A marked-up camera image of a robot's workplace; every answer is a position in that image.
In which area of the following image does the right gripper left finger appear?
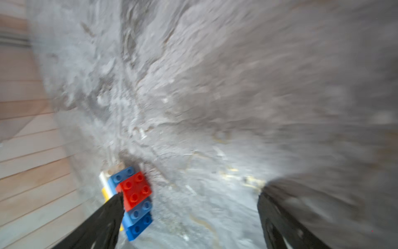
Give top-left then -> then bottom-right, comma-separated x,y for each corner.
54,193 -> 124,249

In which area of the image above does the light blue long lego brick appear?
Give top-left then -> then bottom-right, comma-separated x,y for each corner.
107,167 -> 152,230

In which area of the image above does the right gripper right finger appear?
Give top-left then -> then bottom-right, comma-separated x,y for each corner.
257,190 -> 329,249

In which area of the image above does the yellow long lego brick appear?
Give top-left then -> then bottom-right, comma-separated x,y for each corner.
102,187 -> 124,231

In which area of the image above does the white long lego brick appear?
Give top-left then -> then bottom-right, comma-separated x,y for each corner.
99,162 -> 125,198

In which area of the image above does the dark blue square lego brick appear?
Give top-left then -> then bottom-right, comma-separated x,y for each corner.
123,212 -> 152,241

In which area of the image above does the red square lego brick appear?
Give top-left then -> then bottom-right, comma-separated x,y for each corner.
116,171 -> 152,212

